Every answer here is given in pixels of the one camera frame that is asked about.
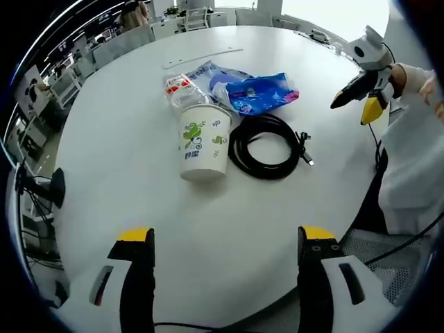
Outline clear packet with red label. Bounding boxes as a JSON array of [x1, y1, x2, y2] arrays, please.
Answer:
[[162, 71, 209, 111]]

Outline black mesh office chair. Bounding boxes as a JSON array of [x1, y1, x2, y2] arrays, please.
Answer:
[[341, 227, 434, 308]]

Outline white round table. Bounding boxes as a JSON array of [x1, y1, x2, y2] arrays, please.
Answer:
[[55, 24, 393, 333]]

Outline white items on table edge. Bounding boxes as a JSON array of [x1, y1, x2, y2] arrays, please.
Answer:
[[293, 28, 348, 56]]

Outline clear blue printed plastic bag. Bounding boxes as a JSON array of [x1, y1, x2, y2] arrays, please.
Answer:
[[185, 61, 256, 101]]

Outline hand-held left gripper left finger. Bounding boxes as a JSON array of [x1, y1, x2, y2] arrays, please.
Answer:
[[88, 228, 156, 333]]

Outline white flat strip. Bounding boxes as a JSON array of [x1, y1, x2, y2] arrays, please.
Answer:
[[162, 47, 244, 70]]

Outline white paper cup green print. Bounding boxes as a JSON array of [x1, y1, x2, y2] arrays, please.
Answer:
[[178, 103, 232, 182]]

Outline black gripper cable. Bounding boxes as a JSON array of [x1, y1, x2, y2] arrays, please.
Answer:
[[360, 119, 444, 266]]

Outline white office chair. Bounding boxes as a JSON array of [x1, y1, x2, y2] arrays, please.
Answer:
[[93, 26, 157, 70]]

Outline person in white coat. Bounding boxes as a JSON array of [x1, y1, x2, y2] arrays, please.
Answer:
[[376, 99, 444, 237]]

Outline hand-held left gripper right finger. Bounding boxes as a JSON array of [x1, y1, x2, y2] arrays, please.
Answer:
[[297, 225, 379, 333]]

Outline person's right hand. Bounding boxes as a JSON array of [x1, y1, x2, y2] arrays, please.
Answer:
[[388, 62, 407, 100]]

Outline blue plastic snack packet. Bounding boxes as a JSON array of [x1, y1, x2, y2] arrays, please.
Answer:
[[221, 71, 300, 115]]

